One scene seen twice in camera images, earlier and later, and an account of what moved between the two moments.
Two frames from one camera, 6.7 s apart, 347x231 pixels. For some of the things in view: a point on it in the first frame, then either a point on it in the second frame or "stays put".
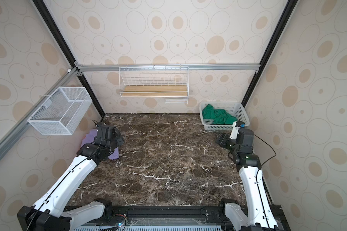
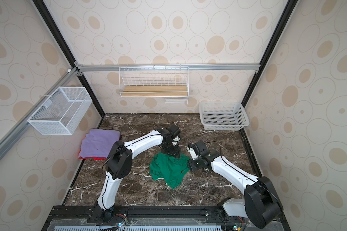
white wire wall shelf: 171,83 stays put
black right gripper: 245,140 -> 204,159
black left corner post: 75,66 stays put
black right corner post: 289,8 stays put
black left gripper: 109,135 -> 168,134
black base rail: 173,218 stays put
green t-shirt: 220,116 -> 169,168
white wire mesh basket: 61,112 stays put
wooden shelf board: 154,90 stays put
